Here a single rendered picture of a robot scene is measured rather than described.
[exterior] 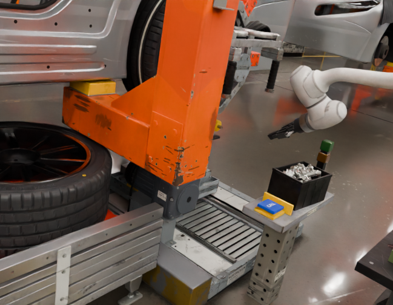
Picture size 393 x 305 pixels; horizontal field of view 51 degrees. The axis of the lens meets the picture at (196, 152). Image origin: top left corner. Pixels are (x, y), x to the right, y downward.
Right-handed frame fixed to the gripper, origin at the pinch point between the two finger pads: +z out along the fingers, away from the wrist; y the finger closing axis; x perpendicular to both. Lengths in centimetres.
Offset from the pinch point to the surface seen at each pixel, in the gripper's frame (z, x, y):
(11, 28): -15, 99, -77
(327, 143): -39.4, -4.0, -17.5
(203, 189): 40.1, -3.4, -27.8
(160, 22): -13, 74, -24
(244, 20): -13, 53, 17
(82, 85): 5, 74, -61
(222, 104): 10.2, 27.5, -5.9
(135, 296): 9, -1, -100
